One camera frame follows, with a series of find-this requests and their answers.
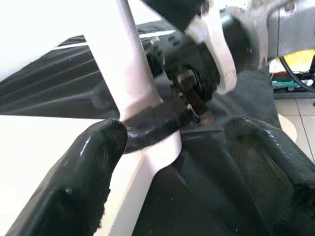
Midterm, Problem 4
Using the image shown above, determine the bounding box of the yellow soft item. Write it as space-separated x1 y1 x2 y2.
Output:
283 48 315 72

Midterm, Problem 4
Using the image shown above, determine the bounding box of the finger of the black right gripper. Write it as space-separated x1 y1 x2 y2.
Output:
124 98 195 154
90 82 120 116

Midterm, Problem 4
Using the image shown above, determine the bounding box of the white plastic table top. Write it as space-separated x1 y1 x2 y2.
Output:
0 114 183 236

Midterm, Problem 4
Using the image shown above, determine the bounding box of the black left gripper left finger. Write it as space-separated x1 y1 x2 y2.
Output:
4 119 128 236

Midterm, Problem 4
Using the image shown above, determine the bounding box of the teal white flat item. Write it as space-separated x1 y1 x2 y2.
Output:
272 81 306 91

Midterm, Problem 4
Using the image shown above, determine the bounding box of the white plastic table leg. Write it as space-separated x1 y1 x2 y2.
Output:
83 0 184 170

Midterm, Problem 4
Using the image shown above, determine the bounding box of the white flat strip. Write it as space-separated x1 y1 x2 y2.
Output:
53 29 179 51

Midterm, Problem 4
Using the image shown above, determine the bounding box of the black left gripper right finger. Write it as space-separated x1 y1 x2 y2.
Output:
223 117 315 236

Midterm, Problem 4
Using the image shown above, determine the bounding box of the black cloth table cover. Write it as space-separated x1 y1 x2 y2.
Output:
0 21 283 236

